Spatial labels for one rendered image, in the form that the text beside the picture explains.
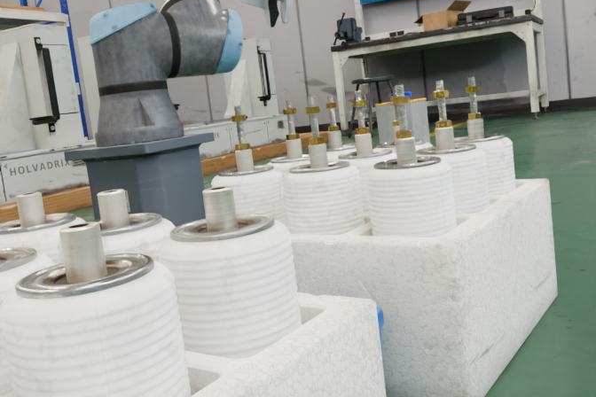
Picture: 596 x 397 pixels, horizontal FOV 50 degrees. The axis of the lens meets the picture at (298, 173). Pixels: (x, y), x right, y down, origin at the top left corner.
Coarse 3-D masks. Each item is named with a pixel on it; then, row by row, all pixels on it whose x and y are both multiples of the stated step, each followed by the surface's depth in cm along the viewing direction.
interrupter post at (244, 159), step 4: (236, 152) 84; (240, 152) 84; (244, 152) 84; (248, 152) 84; (236, 156) 84; (240, 156) 84; (244, 156) 84; (248, 156) 84; (236, 160) 85; (240, 160) 84; (244, 160) 84; (248, 160) 84; (252, 160) 85; (240, 164) 84; (244, 164) 84; (248, 164) 84; (252, 164) 84; (240, 168) 84; (244, 168) 84; (248, 168) 84; (252, 168) 84
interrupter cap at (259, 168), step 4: (232, 168) 88; (236, 168) 88; (256, 168) 86; (260, 168) 85; (264, 168) 82; (268, 168) 83; (272, 168) 84; (220, 172) 85; (224, 172) 85; (228, 172) 85; (232, 172) 85; (236, 172) 86; (240, 172) 81; (244, 172) 81; (248, 172) 81; (252, 172) 81; (256, 172) 82; (260, 172) 82
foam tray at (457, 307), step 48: (528, 192) 84; (336, 240) 70; (384, 240) 67; (432, 240) 64; (480, 240) 68; (528, 240) 83; (336, 288) 70; (384, 288) 67; (432, 288) 64; (480, 288) 67; (528, 288) 82; (384, 336) 68; (432, 336) 65; (480, 336) 67; (432, 384) 65; (480, 384) 66
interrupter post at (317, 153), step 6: (318, 144) 77; (324, 144) 77; (312, 150) 77; (318, 150) 77; (324, 150) 77; (312, 156) 77; (318, 156) 77; (324, 156) 77; (312, 162) 77; (318, 162) 77; (324, 162) 77
